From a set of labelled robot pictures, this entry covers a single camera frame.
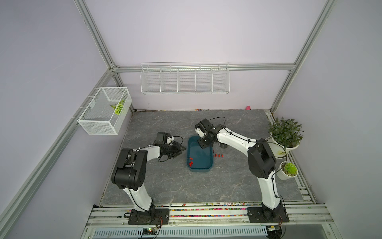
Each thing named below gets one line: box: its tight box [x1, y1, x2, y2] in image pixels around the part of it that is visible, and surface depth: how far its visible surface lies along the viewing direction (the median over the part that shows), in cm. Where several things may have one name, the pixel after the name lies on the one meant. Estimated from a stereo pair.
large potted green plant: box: [268, 116, 305, 159], surface depth 86 cm
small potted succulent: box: [276, 160, 299, 181], surface depth 82 cm
